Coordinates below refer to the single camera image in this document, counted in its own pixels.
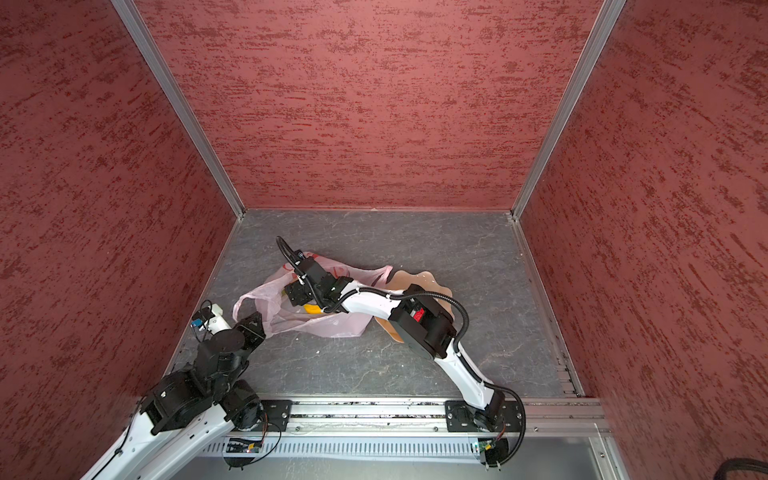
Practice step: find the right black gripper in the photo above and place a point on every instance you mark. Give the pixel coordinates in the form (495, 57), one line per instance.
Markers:
(297, 292)

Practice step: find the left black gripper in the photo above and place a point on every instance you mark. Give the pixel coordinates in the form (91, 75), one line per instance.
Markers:
(251, 330)

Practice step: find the pink plastic shopping bag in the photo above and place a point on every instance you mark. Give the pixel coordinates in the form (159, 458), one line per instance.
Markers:
(279, 316)

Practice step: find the peach scalloped plate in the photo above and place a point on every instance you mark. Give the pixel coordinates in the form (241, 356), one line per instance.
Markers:
(401, 280)

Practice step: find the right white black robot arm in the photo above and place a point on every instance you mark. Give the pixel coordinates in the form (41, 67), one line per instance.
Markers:
(431, 324)

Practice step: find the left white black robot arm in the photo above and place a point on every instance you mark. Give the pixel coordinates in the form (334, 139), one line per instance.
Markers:
(191, 407)

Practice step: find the yellow fake banana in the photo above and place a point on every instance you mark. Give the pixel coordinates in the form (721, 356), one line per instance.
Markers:
(313, 309)

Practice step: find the left small circuit board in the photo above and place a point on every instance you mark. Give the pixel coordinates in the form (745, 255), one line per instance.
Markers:
(243, 446)

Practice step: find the small circuit board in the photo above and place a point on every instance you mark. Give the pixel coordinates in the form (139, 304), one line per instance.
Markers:
(487, 448)
(243, 446)

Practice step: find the right small circuit board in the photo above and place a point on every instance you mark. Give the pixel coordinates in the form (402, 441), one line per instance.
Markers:
(487, 448)

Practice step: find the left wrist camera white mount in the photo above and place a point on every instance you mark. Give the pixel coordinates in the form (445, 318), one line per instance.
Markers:
(209, 319)

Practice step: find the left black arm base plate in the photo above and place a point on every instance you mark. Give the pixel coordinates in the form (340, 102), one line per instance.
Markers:
(270, 415)

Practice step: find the white slotted cable duct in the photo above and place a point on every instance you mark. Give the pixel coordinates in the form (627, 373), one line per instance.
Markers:
(437, 449)

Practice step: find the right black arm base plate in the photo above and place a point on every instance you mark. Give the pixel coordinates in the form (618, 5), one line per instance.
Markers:
(504, 415)

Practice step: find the aluminium front rail frame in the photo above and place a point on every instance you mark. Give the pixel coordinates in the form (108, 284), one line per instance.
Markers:
(407, 417)

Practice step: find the left aluminium corner post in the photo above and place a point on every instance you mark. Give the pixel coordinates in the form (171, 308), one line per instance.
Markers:
(131, 18)

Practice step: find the aluminium corner post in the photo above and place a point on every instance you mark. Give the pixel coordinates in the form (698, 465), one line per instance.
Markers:
(599, 34)
(131, 18)

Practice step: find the right aluminium corner post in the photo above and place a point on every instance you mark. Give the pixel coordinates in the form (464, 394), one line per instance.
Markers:
(599, 34)

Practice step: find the black corrugated hose corner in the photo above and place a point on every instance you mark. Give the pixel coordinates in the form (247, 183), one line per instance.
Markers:
(740, 464)

